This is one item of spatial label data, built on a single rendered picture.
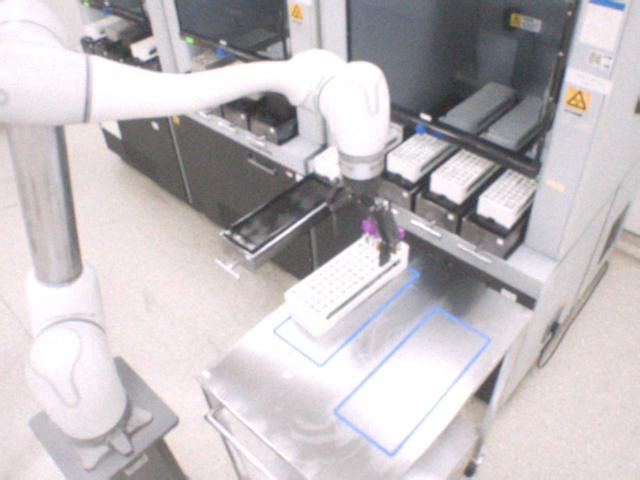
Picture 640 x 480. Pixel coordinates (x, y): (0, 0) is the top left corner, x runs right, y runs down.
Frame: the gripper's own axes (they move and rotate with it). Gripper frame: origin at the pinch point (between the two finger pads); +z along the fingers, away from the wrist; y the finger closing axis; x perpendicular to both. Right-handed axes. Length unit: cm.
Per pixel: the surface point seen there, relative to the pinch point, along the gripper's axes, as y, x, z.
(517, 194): 11.8, 47.6, 6.6
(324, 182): -34.1, 20.4, 11.7
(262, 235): -30.5, -5.5, 12.7
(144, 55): -157, 29, 9
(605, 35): 24, 46, -41
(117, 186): -201, 12, 93
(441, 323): 21.6, 2.5, 11.0
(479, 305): 24.7, 12.4, 11.0
